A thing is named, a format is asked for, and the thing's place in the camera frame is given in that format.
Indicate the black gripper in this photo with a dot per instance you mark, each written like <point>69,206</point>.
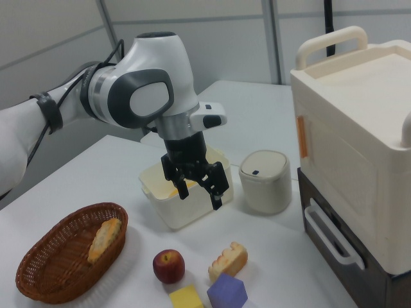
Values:
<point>186,149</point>

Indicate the golden ridged bread loaf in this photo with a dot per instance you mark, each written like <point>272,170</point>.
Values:
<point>232,261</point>

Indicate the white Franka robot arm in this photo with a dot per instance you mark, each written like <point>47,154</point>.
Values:
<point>151,64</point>

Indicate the long bread roll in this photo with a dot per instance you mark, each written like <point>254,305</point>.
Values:
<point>104,239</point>

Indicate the brown oval wicker basket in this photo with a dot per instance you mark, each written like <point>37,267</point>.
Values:
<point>54,272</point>

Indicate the yellow item inside box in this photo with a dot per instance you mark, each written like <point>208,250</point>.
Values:
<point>173,192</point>

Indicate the white open plastic box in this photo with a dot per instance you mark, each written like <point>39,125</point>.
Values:
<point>180,211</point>

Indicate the small cream lidded bin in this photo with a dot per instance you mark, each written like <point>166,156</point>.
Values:
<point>265,186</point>

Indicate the red apple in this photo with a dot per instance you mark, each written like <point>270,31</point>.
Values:
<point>168,266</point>

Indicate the purple foam cube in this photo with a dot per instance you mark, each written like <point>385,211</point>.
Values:
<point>228,292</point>

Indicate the yellow foam cube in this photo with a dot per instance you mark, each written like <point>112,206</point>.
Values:
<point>186,296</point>

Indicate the large cream plastic cabinet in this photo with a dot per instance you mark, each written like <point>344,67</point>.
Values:
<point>353,134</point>

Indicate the black background pole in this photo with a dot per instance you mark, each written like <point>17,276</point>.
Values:
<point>329,29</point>

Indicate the dark brown drawer unit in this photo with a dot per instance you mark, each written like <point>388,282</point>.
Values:
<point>379,288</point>

